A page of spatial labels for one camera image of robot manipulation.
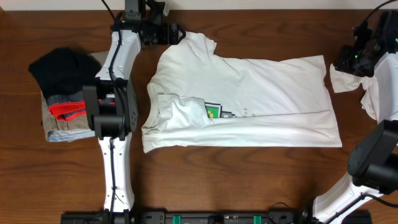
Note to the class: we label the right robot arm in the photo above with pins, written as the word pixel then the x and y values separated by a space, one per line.
pixel 372 164

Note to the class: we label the folded khaki pants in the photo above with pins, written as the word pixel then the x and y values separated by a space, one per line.
pixel 60 131

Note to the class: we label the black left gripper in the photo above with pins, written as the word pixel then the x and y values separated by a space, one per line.
pixel 165 29

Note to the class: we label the black garment with red trim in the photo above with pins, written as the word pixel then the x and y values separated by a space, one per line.
pixel 61 75

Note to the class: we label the crumpled white garment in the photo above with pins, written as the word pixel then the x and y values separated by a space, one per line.
pixel 344 82

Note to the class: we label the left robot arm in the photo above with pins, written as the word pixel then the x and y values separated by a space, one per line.
pixel 110 101

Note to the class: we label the white printed t-shirt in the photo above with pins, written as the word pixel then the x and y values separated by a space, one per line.
pixel 198 98

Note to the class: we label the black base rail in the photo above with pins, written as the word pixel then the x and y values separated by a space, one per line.
pixel 160 217

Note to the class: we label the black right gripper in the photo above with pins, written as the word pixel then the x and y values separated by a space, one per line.
pixel 341 61

